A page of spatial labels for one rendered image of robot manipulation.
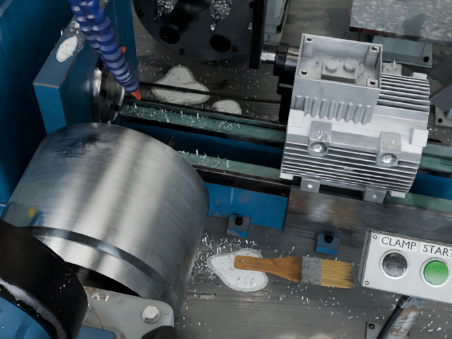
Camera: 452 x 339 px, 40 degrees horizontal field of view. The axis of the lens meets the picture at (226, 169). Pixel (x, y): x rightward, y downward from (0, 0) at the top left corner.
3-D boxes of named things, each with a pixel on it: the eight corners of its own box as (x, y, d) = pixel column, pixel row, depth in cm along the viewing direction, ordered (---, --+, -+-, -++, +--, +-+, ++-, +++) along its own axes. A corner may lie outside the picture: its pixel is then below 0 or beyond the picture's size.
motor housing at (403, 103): (275, 199, 100) (288, 117, 86) (289, 117, 112) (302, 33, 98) (399, 219, 98) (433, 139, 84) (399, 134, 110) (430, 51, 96)
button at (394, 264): (379, 272, 77) (381, 274, 75) (383, 249, 77) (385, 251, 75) (403, 277, 77) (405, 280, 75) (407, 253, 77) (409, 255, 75)
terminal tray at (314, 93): (288, 115, 91) (294, 78, 85) (296, 68, 98) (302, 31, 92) (370, 127, 90) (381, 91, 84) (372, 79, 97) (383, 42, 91)
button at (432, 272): (419, 280, 77) (422, 282, 75) (423, 257, 77) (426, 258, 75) (443, 285, 76) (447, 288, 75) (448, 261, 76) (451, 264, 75)
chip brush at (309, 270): (232, 275, 105) (233, 272, 104) (235, 250, 108) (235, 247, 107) (353, 290, 103) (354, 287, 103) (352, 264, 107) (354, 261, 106)
